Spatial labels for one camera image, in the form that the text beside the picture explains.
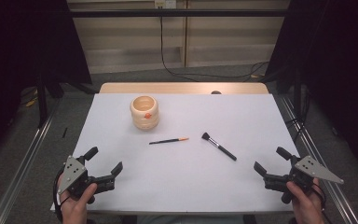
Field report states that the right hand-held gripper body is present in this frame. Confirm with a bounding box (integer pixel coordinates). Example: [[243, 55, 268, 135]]
[[263, 155, 345, 204]]

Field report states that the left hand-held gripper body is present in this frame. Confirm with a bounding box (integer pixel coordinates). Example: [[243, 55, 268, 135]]
[[58, 155, 117, 199]]

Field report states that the black makeup brush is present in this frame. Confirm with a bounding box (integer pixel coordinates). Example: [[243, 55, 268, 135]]
[[201, 132, 238, 161]]

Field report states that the cream ribbed brush holder cup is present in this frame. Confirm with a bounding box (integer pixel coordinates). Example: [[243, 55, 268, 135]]
[[130, 94, 160, 131]]

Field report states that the thin black orange-tipped brush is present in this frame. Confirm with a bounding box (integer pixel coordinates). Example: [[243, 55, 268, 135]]
[[148, 136, 190, 146]]

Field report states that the person's left hand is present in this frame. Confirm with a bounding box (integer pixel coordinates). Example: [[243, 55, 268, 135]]
[[56, 183, 98, 224]]

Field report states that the person's right hand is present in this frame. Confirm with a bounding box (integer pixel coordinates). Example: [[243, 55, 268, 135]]
[[286, 178, 325, 224]]

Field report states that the black metal stand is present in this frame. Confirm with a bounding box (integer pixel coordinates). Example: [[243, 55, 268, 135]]
[[35, 73, 49, 129]]

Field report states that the person's grey clothing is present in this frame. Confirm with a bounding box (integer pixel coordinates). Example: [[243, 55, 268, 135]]
[[136, 215, 245, 224]]

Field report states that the light wooden table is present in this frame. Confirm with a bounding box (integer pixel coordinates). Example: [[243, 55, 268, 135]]
[[99, 82, 269, 95]]

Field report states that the black curtain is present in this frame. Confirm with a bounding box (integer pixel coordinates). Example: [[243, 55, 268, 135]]
[[0, 0, 92, 162], [265, 0, 358, 178]]

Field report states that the aluminium floor rail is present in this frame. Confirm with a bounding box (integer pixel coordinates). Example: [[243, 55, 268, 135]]
[[279, 94, 358, 224], [0, 99, 63, 224]]

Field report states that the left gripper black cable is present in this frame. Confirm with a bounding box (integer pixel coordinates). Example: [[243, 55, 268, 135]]
[[52, 169, 68, 223]]

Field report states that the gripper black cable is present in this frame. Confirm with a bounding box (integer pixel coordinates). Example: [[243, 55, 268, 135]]
[[52, 169, 68, 223], [310, 182, 334, 224]]

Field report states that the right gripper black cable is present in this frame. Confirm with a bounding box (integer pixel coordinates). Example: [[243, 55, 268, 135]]
[[310, 182, 334, 224]]

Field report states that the yellow floor cable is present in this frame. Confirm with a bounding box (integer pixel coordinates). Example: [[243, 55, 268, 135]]
[[23, 89, 40, 108]]

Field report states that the black wall cable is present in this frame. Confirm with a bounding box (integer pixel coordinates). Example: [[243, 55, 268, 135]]
[[158, 7, 269, 82]]

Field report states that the black horizontal frame bar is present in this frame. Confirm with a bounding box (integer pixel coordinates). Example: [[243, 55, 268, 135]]
[[69, 8, 288, 18]]

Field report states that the white wall outlet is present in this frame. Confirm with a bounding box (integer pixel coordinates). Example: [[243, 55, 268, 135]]
[[154, 0, 177, 9]]

